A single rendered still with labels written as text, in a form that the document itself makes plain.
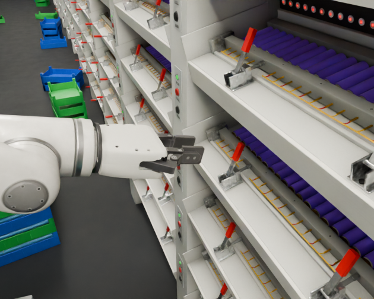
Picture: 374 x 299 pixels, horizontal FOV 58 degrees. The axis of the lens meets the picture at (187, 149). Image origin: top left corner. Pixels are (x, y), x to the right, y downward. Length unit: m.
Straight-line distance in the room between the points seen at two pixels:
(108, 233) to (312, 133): 1.32
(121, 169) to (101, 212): 1.27
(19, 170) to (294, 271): 0.38
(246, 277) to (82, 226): 1.09
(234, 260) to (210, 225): 0.12
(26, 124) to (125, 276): 1.08
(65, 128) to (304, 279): 0.39
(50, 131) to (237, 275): 0.49
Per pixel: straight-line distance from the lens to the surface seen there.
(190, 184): 0.83
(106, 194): 1.85
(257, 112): 0.48
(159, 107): 0.95
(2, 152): 0.40
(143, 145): 0.50
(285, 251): 0.55
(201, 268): 1.02
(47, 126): 0.48
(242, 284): 0.75
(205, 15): 0.68
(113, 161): 0.48
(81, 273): 1.52
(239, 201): 0.62
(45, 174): 0.41
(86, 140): 0.48
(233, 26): 0.71
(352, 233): 0.55
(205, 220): 0.86
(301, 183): 0.61
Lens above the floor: 1.16
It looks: 33 degrees down
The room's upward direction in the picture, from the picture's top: straight up
